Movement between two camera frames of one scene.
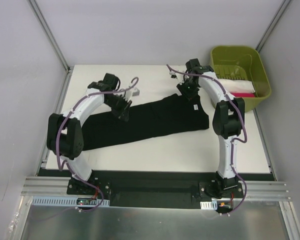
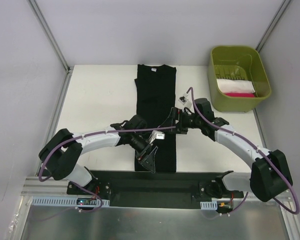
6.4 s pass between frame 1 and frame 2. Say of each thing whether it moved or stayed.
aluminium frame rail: stayed
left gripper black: moved
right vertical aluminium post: stayed
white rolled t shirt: stayed
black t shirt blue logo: moved
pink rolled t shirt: stayed
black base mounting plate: stayed
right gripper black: moved
